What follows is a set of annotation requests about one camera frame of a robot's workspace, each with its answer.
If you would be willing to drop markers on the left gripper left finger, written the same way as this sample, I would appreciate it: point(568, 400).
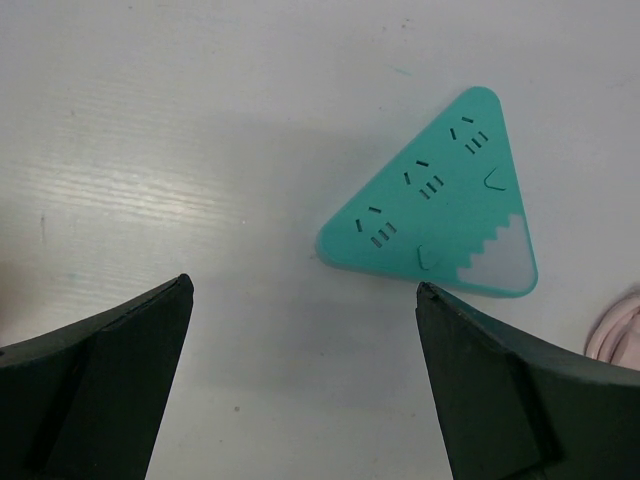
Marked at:
point(86, 401)

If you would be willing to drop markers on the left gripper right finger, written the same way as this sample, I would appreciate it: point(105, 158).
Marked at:
point(513, 406)

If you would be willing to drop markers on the pink round power strip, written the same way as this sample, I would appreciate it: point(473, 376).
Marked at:
point(614, 339)

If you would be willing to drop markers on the teal triangular power strip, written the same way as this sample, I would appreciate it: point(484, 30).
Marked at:
point(446, 209)

